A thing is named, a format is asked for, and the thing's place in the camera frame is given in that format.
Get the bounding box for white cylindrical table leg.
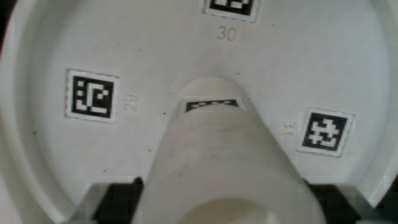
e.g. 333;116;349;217
130;96;326;224

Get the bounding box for white round table top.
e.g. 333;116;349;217
0;0;398;224

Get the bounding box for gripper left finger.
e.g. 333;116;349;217
70;177;145;224

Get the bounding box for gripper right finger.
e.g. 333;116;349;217
308;183;381;224

